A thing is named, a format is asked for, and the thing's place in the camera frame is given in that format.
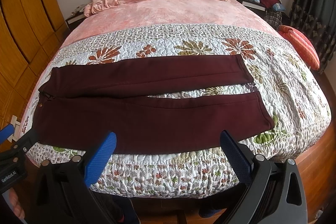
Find dark maroon pants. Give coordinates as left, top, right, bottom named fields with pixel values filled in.
left=33, top=55, right=274, bottom=155

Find person's left hand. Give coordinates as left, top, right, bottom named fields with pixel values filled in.
left=9, top=188, right=25, bottom=220

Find floral quilted bedspread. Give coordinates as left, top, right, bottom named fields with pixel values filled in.
left=20, top=24, right=331, bottom=198

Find wooden wardrobe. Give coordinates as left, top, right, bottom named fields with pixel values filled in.
left=1, top=0, right=70, bottom=127

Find left bedside table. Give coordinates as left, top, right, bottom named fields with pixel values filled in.
left=65, top=4, right=86, bottom=31

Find bedside table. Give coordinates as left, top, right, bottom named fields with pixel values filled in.
left=237, top=0, right=266, bottom=19
left=65, top=4, right=86, bottom=31

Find orange striped pillow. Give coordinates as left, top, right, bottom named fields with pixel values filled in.
left=278, top=25, right=320, bottom=71

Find right bedside table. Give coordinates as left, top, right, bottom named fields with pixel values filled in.
left=237, top=0, right=266, bottom=19

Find pink fleece bed sheet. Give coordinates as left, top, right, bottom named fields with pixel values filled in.
left=62, top=0, right=278, bottom=47

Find dark patterned curtain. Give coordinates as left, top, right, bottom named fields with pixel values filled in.
left=290, top=0, right=335, bottom=73

